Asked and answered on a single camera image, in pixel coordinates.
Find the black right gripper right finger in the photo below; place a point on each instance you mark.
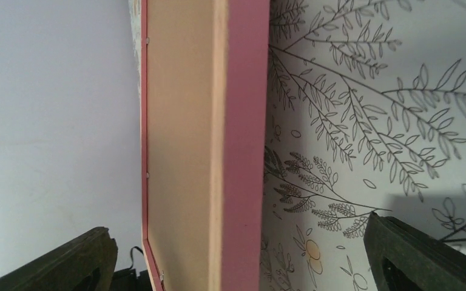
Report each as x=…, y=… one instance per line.
x=404, y=258

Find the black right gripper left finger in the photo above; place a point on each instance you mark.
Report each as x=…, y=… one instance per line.
x=86, y=262

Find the pink wooden picture frame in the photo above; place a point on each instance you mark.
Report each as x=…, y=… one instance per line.
x=239, y=80

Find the brown cardboard backing board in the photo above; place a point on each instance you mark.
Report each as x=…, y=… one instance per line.
x=179, y=99

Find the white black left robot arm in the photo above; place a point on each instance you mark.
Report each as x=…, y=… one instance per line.
x=129, y=280

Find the floral patterned table mat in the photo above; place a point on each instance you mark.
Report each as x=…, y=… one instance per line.
x=365, y=113

